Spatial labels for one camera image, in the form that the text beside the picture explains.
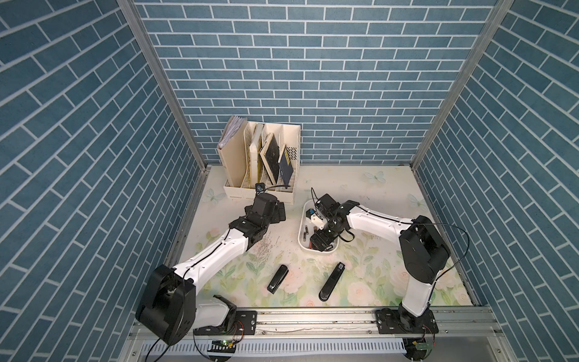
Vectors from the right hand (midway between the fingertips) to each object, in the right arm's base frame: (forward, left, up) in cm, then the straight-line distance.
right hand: (321, 240), depth 90 cm
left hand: (+6, +18, +12) cm, 23 cm away
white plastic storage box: (+7, +6, -2) cm, 9 cm away
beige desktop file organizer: (+29, +29, +19) cm, 45 cm away
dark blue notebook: (+35, +19, +6) cm, 40 cm away
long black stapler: (-15, -5, 0) cm, 16 cm away
